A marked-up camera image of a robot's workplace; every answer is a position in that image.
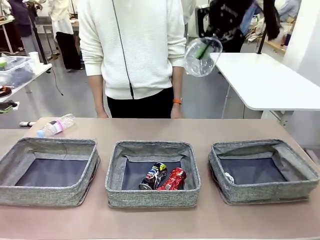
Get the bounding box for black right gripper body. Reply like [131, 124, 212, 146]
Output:
[204, 0, 253, 42]

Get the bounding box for clear plastic cup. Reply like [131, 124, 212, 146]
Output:
[183, 36, 223, 78]

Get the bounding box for clear bottle with pink label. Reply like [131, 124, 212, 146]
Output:
[36, 113, 77, 138]

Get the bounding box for crushed red soda can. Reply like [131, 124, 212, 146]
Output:
[156, 167, 188, 191]

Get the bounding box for crushed black soda can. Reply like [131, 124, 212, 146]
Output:
[138, 162, 168, 191]

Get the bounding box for person's left forearm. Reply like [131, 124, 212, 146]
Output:
[171, 66, 185, 100]

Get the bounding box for person's right forearm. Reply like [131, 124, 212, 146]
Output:
[86, 74, 106, 113]

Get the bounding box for person's left hand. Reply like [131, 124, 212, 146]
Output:
[170, 103, 184, 119]

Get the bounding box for small black clamp gadget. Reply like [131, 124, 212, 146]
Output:
[0, 99, 20, 111]

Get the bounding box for clear plastic storage box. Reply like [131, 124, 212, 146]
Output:
[0, 56, 35, 89]

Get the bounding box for orange and black tool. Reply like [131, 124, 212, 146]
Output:
[0, 85, 13, 98]

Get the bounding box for white paper cup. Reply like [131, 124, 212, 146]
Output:
[28, 51, 40, 71]

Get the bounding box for white side table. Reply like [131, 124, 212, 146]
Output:
[0, 56, 53, 103]

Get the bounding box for black stand pole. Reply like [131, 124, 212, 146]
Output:
[256, 24, 270, 55]

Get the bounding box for black tripod pole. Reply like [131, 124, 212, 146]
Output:
[28, 9, 48, 65]

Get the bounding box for bystander in dark purple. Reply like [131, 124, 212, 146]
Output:
[8, 0, 47, 57]

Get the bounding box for translucent plastic bin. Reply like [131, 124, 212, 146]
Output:
[274, 21, 293, 47]

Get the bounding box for white knit sweater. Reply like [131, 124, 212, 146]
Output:
[77, 0, 188, 100]

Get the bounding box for bystander in light blue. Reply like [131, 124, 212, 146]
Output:
[278, 0, 302, 23]

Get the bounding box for white rectangular table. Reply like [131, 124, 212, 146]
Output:
[209, 51, 320, 126]

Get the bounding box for bystander in white top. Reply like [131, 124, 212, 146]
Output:
[47, 0, 83, 73]

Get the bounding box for black trousers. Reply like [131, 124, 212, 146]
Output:
[106, 86, 176, 119]

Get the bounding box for grey fabric basket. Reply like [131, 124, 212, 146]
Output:
[207, 138, 320, 206]
[104, 140, 202, 209]
[0, 137, 101, 208]

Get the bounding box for hanging thin black cable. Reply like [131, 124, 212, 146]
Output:
[51, 66, 64, 97]

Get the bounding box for thin black cable on sweater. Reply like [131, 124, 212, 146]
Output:
[111, 0, 135, 100]

